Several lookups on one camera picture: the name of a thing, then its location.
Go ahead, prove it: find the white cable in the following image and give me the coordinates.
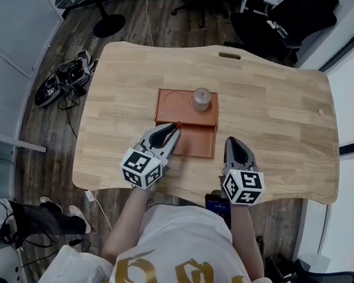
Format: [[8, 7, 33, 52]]
[[131, 0, 162, 47]]

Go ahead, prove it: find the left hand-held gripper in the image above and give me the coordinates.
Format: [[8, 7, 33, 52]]
[[117, 115, 184, 194]]

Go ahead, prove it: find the person's right forearm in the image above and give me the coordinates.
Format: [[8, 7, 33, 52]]
[[220, 201, 276, 283]]

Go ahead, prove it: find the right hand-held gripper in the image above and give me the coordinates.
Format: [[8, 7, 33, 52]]
[[215, 135, 272, 209]]

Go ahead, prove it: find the person's left hand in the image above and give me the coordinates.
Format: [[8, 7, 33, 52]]
[[162, 151, 190, 182]]

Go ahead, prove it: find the pile of devices with cables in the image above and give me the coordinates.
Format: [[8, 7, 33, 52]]
[[32, 42, 101, 117]]

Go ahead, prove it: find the black phone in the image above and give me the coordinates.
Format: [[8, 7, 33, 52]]
[[200, 192, 237, 229]]

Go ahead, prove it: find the white box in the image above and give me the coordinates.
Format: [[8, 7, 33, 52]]
[[296, 249, 333, 275]]

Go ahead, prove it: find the person's left forearm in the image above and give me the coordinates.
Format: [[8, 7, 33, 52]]
[[99, 181, 157, 271]]

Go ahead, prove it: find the white shirt with gold print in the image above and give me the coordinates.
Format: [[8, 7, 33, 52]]
[[34, 181, 332, 283]]

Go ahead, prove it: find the white power adapter with cable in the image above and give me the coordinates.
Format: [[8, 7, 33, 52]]
[[78, 188, 119, 231]]

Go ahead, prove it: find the clear plastic jar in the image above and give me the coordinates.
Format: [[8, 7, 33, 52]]
[[189, 86, 214, 114]]

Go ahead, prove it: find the brown box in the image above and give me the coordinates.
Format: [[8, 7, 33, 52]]
[[147, 82, 226, 162]]

